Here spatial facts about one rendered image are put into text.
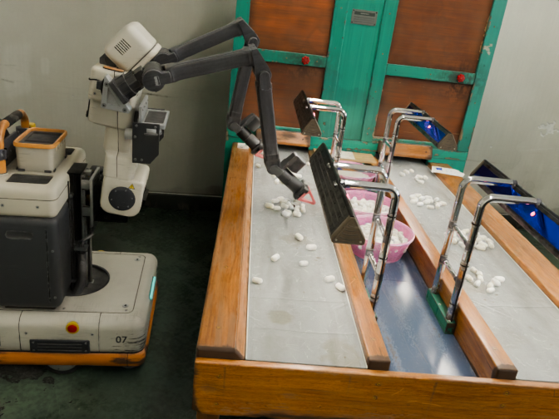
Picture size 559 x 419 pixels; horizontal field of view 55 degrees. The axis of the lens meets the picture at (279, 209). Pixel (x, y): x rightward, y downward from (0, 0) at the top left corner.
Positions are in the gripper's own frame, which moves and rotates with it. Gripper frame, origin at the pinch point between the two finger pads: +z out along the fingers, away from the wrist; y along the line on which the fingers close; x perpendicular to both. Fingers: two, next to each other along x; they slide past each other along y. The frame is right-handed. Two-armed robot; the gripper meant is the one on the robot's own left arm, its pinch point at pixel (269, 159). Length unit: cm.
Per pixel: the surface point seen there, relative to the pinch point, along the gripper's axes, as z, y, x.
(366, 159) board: 43, 31, -31
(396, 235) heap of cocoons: 43, -59, -27
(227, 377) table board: 1, -141, 15
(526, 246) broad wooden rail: 80, -61, -61
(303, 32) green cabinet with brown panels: -28, 43, -50
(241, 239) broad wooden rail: -3, -79, 10
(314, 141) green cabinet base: 19.5, 42.4, -16.3
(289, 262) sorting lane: 11, -88, 2
